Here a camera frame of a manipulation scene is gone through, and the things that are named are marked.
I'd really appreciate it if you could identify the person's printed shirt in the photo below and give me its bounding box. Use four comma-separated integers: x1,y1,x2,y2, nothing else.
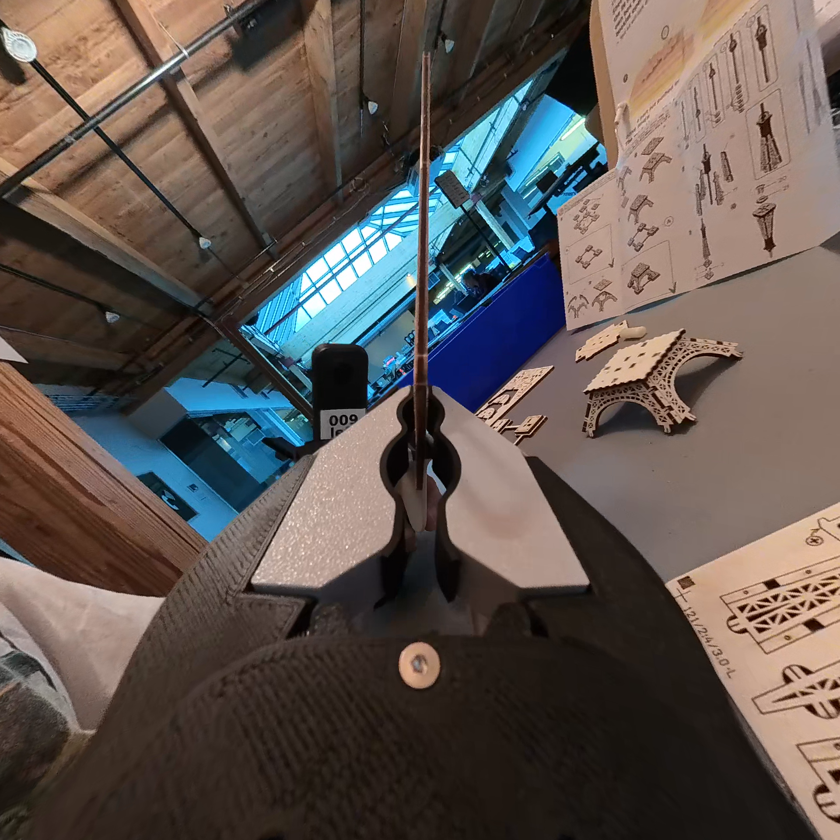
0,558,165,840

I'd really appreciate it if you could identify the wooden beam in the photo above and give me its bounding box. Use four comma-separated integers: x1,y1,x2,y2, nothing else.
0,361,210,597

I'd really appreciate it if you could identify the wooden tower base model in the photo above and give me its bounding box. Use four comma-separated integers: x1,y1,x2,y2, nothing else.
581,330,744,439

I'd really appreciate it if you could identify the metal ceiling pipe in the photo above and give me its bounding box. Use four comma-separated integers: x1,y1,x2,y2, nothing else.
0,0,277,198

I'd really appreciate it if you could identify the blue plastic bin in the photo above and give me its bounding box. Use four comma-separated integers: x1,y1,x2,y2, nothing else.
420,251,568,395

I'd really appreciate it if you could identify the tan backing board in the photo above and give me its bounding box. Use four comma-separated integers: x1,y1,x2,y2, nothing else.
586,0,624,172

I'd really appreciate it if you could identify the grey desk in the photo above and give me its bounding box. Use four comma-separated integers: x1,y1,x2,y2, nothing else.
459,241,840,815

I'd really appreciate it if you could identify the hanging sign panel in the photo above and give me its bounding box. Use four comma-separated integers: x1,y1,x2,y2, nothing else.
434,169,479,210

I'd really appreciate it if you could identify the wooden sheet with arch cutouts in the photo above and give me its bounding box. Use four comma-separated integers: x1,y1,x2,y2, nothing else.
474,364,555,421

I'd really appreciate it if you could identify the wooden sheet with square plate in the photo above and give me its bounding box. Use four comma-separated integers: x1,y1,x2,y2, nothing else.
411,52,438,473

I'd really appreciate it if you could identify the wooden sheet with lattice parts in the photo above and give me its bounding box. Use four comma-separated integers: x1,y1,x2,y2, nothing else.
665,502,840,840

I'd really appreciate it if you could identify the skylight window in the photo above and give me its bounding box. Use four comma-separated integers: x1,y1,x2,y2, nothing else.
255,187,460,368

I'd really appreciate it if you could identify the small jagged wooden plate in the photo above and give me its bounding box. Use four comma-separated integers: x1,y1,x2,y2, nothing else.
574,319,630,363

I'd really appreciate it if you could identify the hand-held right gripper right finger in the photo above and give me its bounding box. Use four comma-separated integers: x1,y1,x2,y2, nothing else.
427,386,590,632

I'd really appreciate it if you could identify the paper instruction manual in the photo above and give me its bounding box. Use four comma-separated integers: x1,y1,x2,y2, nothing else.
556,0,840,330

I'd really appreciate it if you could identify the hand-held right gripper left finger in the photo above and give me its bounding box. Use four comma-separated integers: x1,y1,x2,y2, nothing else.
251,386,417,606

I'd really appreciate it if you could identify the wooden frame with square feet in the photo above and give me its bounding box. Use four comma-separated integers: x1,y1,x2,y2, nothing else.
495,412,549,447

